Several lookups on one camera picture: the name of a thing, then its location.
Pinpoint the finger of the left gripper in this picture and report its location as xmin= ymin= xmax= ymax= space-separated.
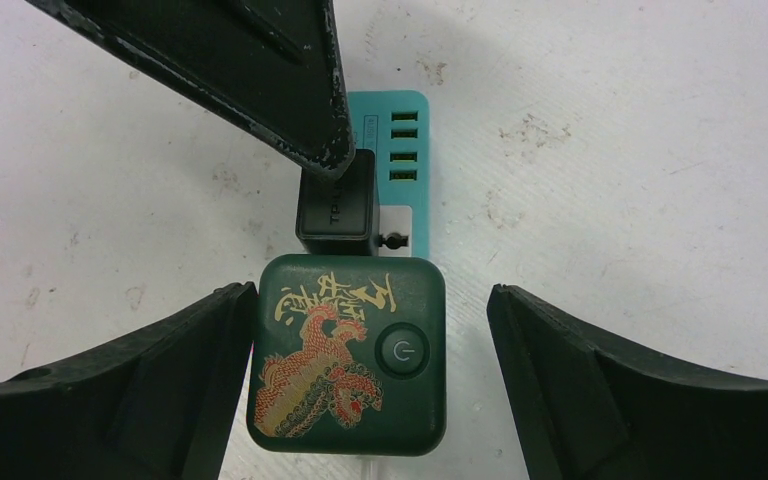
xmin=33 ymin=0 xmax=355 ymax=180

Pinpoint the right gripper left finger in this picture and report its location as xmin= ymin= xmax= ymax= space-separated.
xmin=0 ymin=283 xmax=258 ymax=479

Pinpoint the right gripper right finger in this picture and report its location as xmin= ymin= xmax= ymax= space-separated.
xmin=487 ymin=285 xmax=768 ymax=479

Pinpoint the teal power strip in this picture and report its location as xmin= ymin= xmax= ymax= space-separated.
xmin=348 ymin=90 xmax=431 ymax=259

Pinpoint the black power adapter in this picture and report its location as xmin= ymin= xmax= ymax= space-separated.
xmin=295 ymin=149 xmax=380 ymax=256

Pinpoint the green cube plug adapter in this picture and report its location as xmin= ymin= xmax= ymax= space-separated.
xmin=246 ymin=254 xmax=447 ymax=457

